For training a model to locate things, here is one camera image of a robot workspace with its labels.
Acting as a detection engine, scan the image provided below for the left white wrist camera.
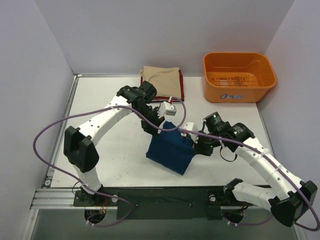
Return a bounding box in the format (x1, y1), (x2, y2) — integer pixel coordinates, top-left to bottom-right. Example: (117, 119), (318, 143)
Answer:
(158, 101), (177, 118)

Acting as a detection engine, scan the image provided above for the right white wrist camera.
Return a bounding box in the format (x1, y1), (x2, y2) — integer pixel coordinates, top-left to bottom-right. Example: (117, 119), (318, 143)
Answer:
(180, 122), (199, 143)

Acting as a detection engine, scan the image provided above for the orange plastic basket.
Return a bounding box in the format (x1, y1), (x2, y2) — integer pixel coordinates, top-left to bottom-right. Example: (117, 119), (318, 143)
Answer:
(202, 52), (277, 103)

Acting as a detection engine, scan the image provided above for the red folded t shirt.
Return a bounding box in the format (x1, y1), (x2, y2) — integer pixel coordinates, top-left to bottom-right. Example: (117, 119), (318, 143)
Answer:
(139, 69), (186, 102)

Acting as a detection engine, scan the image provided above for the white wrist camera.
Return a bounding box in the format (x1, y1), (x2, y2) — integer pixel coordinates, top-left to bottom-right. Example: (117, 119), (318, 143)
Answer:
(158, 101), (177, 118)
(180, 122), (199, 143)

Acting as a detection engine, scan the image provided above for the blue t shirt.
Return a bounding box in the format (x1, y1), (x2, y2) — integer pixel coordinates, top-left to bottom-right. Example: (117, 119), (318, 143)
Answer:
(145, 129), (196, 175)

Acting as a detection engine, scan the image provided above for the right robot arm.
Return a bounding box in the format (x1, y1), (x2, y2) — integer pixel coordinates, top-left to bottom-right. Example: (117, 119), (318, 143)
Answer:
(190, 112), (320, 227)

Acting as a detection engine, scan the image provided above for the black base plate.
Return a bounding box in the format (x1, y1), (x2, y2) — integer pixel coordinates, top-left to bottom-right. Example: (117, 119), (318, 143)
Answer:
(73, 186), (249, 220)

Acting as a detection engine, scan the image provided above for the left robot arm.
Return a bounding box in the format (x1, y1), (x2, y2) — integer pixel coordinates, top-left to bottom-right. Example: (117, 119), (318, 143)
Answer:
(63, 83), (171, 206)

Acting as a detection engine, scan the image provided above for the beige folded t shirt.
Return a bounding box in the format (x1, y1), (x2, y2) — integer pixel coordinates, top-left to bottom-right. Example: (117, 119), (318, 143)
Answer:
(139, 65), (182, 98)

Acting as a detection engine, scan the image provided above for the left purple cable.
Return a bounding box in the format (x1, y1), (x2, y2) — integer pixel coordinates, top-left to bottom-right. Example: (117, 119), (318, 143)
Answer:
(33, 97), (188, 228)

